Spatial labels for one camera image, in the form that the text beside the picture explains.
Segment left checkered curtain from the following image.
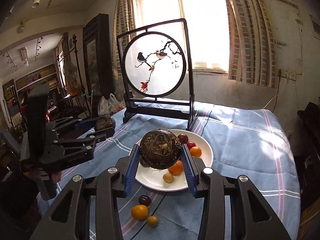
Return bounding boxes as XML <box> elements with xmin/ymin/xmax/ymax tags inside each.
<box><xmin>112</xmin><ymin>0</ymin><xmax>135</xmax><ymax>80</ymax></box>

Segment white wall cable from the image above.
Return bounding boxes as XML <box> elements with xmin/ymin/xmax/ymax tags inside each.
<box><xmin>261</xmin><ymin>76</ymin><xmax>291</xmax><ymax>111</ymax></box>

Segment red plum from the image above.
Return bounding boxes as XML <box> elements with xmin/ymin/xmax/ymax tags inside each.
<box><xmin>177</xmin><ymin>133</ymin><xmax>189</xmax><ymax>144</ymax></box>

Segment dark framed painting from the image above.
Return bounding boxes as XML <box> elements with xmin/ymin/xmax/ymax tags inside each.
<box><xmin>82</xmin><ymin>14</ymin><xmax>115</xmax><ymax>99</ymax></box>

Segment bird painting table screen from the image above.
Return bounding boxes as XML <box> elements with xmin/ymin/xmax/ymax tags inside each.
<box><xmin>116</xmin><ymin>18</ymin><xmax>197</xmax><ymax>131</ymax></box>

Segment small mandarin orange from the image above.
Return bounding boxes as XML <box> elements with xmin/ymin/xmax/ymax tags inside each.
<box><xmin>189</xmin><ymin>146</ymin><xmax>202</xmax><ymax>158</ymax></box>

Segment right checkered curtain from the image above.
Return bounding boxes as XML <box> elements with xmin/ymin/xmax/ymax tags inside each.
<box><xmin>226</xmin><ymin>0</ymin><xmax>277</xmax><ymax>88</ymax></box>

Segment plastic bags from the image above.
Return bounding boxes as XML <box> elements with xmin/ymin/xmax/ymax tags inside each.
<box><xmin>98</xmin><ymin>93</ymin><xmax>125</xmax><ymax>116</ymax></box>

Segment black power cable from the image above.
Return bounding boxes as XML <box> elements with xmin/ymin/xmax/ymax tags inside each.
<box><xmin>201</xmin><ymin>103</ymin><xmax>216</xmax><ymax>137</ymax></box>

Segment small red tomato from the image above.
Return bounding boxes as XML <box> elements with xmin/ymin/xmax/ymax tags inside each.
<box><xmin>187</xmin><ymin>141</ymin><xmax>196</xmax><ymax>150</ymax></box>

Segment person's left hand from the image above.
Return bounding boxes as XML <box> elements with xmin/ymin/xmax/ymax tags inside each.
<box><xmin>23</xmin><ymin>170</ymin><xmax>62</xmax><ymax>183</ymax></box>

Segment blue striped tablecloth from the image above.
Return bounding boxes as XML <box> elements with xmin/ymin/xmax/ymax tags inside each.
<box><xmin>36</xmin><ymin>101</ymin><xmax>301</xmax><ymax>240</ymax></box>

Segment checkered curtain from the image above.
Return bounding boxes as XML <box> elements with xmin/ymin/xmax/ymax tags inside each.
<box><xmin>112</xmin><ymin>0</ymin><xmax>135</xmax><ymax>80</ymax></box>
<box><xmin>226</xmin><ymin>0</ymin><xmax>277</xmax><ymax>88</ymax></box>

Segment pale yellow small fruit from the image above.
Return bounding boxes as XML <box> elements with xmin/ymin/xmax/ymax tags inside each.
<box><xmin>163</xmin><ymin>173</ymin><xmax>174</xmax><ymax>184</ymax></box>

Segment dark purple plum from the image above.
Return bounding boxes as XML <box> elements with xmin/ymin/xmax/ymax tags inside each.
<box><xmin>138</xmin><ymin>195</ymin><xmax>152</xmax><ymax>207</ymax></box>

